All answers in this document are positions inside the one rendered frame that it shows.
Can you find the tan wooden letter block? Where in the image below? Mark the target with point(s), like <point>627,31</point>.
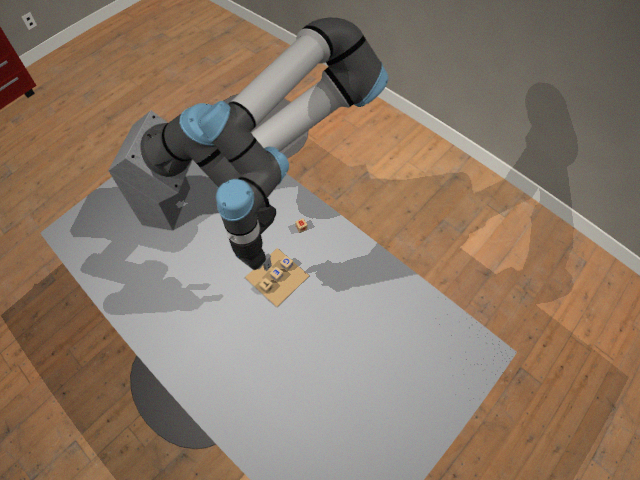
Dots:
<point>266,285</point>
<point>276,274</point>
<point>286,263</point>
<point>301,225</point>

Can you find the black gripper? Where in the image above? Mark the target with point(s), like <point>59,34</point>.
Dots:
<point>248,248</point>

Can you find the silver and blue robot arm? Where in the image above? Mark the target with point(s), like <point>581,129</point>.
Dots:
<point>356,77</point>

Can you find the tan flat mat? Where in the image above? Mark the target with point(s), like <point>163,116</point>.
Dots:
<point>291,280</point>

